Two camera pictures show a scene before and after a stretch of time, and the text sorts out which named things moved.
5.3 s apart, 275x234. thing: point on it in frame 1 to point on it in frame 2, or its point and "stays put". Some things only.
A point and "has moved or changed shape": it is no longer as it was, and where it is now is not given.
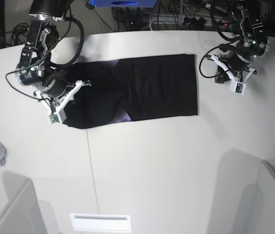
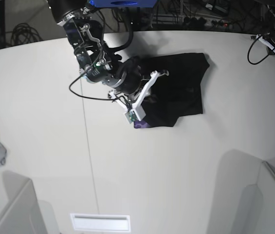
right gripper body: (55, 93) to (126, 77)
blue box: (123, 3) stays put
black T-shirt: (118, 89) has moved or changed shape
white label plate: (100, 222) stays put
